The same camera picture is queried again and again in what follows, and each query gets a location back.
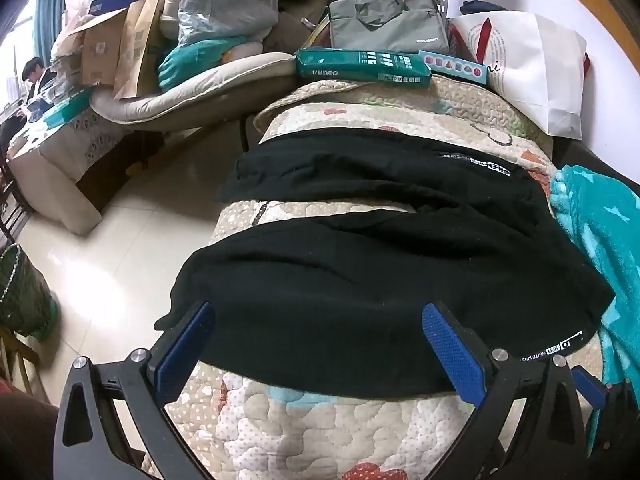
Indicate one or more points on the cardboard boxes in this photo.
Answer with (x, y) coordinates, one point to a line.
(137, 45)

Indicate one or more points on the green woven basket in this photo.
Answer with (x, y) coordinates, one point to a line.
(20, 290)

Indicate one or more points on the dark blue cloth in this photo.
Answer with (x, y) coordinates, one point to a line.
(482, 7)

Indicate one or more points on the teal fleece blanket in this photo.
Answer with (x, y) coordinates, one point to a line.
(600, 220)

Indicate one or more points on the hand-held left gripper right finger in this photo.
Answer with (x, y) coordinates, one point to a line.
(452, 355)

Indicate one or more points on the teal curtain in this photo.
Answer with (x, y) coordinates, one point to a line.
(50, 0)

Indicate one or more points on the light blue flat box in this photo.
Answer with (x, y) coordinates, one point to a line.
(450, 66)

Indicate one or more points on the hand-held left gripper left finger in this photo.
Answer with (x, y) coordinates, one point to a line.
(184, 346)

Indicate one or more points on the table with patterned cloth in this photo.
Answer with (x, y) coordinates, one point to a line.
(75, 140)

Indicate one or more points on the beige padded lounger cushion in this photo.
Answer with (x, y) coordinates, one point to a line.
(200, 90)

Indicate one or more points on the white paper bag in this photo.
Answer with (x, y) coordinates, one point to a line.
(530, 70)

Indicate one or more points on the green paper packet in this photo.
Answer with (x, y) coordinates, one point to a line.
(350, 65)

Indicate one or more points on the grey laptop bag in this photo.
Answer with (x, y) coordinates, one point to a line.
(390, 30)

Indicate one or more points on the black pants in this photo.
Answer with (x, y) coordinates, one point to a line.
(375, 285)

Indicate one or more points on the quilted patterned bed cover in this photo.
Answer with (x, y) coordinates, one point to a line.
(350, 435)

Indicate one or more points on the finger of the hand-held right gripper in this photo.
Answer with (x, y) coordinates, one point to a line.
(589, 387)

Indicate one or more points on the teal cloth bundle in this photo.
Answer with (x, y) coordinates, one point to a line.
(190, 62)

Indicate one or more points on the clear plastic bag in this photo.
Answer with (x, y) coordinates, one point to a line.
(225, 5)

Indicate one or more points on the cardboard box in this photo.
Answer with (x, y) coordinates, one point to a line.
(102, 50)

